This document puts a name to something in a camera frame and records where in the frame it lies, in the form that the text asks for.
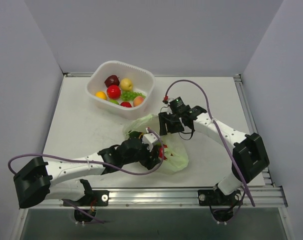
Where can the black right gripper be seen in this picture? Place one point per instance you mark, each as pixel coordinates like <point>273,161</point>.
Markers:
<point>170,122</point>

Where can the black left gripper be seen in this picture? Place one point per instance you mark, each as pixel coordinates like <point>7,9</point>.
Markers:
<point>152,155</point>

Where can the red apple from bag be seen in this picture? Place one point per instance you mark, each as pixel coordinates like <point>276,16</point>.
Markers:
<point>161,154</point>

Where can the light green plastic bag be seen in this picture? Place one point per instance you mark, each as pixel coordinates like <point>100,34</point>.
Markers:
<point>176,158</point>

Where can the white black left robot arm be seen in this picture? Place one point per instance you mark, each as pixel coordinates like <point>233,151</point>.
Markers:
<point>47,177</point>

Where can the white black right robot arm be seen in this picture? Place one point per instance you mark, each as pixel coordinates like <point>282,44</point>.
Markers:
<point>247,151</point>

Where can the small red fruit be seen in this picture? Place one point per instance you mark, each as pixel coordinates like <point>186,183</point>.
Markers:
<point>126,104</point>

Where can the green fruit in basket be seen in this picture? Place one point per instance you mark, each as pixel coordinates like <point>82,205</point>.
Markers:
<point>114,101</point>

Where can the orange fruit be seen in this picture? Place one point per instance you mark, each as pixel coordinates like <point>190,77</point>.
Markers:
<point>101,95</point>

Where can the small peach in basket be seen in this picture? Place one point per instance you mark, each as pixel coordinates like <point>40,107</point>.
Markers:
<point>138,100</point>

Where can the white plastic basket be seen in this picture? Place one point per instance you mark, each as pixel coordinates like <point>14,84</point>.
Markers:
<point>142,79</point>

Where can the green grape bunch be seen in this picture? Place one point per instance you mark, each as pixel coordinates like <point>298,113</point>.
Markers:
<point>131,95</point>

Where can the yellow pear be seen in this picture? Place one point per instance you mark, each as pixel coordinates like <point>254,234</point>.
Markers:
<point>126,85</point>

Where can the bright red apple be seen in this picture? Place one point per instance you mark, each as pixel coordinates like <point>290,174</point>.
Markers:
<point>113,92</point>

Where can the dark red apple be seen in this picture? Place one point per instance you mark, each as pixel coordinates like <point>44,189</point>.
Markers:
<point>112,80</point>

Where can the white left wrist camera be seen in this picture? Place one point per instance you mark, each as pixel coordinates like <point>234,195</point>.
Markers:
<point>150,139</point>

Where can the aluminium table frame rail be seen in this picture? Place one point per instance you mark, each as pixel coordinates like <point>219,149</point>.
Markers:
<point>250,122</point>

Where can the front aluminium mounting rail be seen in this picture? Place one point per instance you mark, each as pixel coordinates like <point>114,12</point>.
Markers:
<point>263,197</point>

